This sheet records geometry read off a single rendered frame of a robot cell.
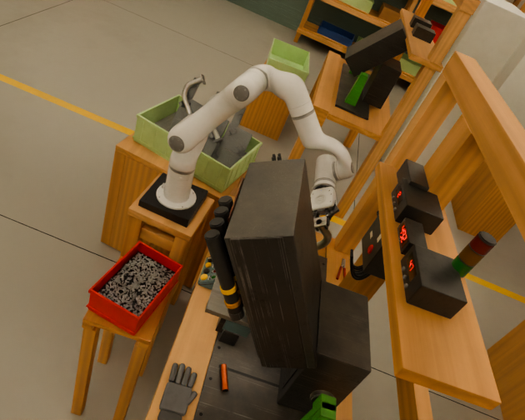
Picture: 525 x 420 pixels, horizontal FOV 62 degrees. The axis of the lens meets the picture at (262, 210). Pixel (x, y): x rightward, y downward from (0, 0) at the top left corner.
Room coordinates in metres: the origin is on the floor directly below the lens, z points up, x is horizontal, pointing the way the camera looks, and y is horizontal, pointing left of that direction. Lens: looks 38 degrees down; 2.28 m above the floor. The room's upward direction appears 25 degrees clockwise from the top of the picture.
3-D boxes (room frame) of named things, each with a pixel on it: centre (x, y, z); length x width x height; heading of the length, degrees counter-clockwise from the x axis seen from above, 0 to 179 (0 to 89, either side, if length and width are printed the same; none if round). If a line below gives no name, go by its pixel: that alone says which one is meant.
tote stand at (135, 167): (2.14, 0.53, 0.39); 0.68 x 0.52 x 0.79; 87
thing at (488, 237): (1.00, -0.56, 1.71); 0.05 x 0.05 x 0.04
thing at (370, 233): (1.22, -0.44, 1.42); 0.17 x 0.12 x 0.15; 7
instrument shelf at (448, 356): (1.11, -0.50, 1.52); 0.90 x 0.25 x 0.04; 7
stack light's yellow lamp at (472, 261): (1.00, -0.56, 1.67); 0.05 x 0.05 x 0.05
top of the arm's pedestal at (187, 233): (1.60, 0.40, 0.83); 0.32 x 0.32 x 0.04; 0
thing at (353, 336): (0.99, -0.39, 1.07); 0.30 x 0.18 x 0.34; 7
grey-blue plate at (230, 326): (0.98, -0.10, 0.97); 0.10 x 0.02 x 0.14; 97
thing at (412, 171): (1.40, -0.43, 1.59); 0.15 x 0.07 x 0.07; 7
